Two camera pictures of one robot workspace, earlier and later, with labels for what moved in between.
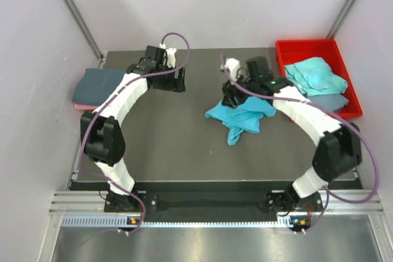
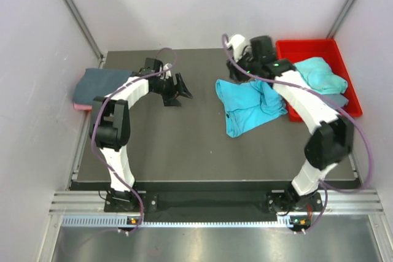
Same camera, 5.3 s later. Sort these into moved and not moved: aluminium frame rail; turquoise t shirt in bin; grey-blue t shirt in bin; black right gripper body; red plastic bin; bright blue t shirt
Moved: black right gripper body; bright blue t shirt
Not moved: turquoise t shirt in bin; red plastic bin; aluminium frame rail; grey-blue t shirt in bin
